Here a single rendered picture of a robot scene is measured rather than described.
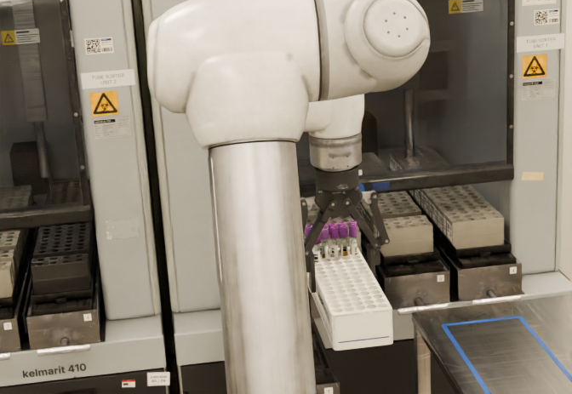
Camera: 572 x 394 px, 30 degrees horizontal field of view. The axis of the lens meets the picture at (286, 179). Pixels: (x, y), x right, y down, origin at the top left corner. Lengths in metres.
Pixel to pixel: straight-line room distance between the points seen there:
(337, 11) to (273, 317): 0.34
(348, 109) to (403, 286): 0.54
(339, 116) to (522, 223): 0.68
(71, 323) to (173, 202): 0.31
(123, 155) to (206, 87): 0.95
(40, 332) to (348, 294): 0.65
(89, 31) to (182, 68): 0.90
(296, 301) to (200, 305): 1.05
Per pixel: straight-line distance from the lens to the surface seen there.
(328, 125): 1.76
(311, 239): 1.85
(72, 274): 2.18
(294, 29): 1.18
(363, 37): 1.16
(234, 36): 1.17
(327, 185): 1.81
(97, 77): 2.07
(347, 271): 1.90
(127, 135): 2.10
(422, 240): 2.24
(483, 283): 2.23
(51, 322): 2.14
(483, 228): 2.27
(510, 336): 1.90
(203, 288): 2.21
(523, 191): 2.29
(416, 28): 1.17
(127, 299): 2.21
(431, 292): 2.20
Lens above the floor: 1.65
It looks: 18 degrees down
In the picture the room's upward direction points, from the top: 3 degrees counter-clockwise
